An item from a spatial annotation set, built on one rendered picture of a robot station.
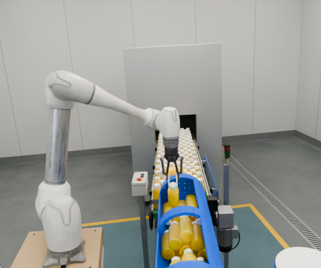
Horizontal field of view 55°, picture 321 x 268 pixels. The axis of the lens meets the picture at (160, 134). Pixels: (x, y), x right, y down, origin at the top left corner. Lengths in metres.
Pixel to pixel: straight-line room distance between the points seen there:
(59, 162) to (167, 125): 0.57
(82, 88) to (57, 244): 0.68
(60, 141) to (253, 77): 5.29
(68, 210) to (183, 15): 5.00
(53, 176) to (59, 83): 0.48
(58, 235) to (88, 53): 4.71
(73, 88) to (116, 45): 4.53
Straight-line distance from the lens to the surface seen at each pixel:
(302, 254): 1.65
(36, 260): 1.60
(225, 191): 2.50
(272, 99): 6.71
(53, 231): 1.47
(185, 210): 1.52
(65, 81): 1.36
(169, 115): 1.59
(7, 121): 6.34
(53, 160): 1.57
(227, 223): 2.30
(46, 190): 1.60
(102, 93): 1.42
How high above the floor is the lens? 1.99
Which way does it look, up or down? 16 degrees down
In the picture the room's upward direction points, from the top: 3 degrees counter-clockwise
